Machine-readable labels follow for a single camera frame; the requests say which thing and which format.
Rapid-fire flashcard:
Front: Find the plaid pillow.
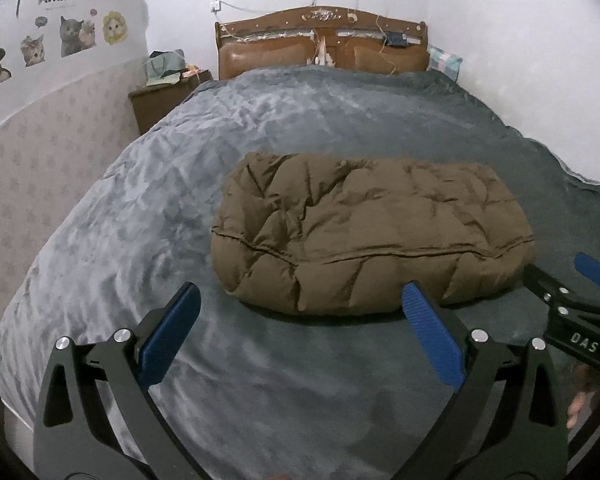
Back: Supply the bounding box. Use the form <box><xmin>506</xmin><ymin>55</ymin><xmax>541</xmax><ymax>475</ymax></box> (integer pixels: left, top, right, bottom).
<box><xmin>426</xmin><ymin>46</ymin><xmax>464</xmax><ymax>84</ymax></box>

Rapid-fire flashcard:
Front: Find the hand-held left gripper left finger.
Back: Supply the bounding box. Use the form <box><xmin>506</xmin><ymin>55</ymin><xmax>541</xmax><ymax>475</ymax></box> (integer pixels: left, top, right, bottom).
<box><xmin>32</xmin><ymin>281</ymin><xmax>202</xmax><ymax>480</ymax></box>

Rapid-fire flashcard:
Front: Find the wooden bed headboard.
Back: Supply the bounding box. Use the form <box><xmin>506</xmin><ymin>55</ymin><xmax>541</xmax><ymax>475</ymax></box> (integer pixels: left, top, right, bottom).
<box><xmin>215</xmin><ymin>6</ymin><xmax>430</xmax><ymax>80</ymax></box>

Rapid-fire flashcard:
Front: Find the grey cats wall sticker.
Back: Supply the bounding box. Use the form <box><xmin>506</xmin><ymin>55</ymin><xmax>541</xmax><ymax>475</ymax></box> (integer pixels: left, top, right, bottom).
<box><xmin>60</xmin><ymin>15</ymin><xmax>98</xmax><ymax>58</ymax></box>

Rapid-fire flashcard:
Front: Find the tabby kitten wall sticker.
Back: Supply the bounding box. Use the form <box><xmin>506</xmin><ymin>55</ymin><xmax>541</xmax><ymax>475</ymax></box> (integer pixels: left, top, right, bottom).
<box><xmin>20</xmin><ymin>34</ymin><xmax>47</xmax><ymax>68</ymax></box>

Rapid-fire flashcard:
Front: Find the grey plush blanket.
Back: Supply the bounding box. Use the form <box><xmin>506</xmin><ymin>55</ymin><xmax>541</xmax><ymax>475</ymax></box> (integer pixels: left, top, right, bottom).
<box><xmin>0</xmin><ymin>64</ymin><xmax>600</xmax><ymax>480</ymax></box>

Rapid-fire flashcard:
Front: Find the wooden nightstand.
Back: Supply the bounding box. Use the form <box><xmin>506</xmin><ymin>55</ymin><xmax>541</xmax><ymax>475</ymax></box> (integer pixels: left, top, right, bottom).
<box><xmin>128</xmin><ymin>71</ymin><xmax>213</xmax><ymax>135</ymax></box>

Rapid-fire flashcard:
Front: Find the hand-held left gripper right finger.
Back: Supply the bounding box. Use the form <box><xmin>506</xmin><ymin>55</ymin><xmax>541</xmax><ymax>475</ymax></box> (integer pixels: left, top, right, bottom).
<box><xmin>397</xmin><ymin>281</ymin><xmax>569</xmax><ymax>480</ymax></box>

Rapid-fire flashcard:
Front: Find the green bag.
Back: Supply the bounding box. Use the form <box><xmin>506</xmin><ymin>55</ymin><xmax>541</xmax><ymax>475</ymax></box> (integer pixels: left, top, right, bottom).
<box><xmin>142</xmin><ymin>49</ymin><xmax>187</xmax><ymax>87</ymax></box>

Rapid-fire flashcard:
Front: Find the olive puffer jacket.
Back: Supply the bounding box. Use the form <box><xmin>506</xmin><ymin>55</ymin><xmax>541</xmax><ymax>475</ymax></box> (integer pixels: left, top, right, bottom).
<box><xmin>211</xmin><ymin>151</ymin><xmax>537</xmax><ymax>317</ymax></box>

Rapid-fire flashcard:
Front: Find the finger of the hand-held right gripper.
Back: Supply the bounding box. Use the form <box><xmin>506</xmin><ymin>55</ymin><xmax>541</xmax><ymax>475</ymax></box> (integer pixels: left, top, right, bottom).
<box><xmin>522</xmin><ymin>263</ymin><xmax>572</xmax><ymax>312</ymax></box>
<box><xmin>574</xmin><ymin>252</ymin><xmax>600</xmax><ymax>292</ymax></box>

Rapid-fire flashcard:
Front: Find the person's right hand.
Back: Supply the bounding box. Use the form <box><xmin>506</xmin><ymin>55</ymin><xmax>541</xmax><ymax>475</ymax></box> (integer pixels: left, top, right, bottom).
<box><xmin>566</xmin><ymin>363</ymin><xmax>600</xmax><ymax>431</ymax></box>

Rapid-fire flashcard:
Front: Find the flower cat wall sticker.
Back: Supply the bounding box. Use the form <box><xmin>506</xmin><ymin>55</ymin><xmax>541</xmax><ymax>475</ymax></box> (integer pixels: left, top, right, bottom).
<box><xmin>102</xmin><ymin>10</ymin><xmax>128</xmax><ymax>46</ymax></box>

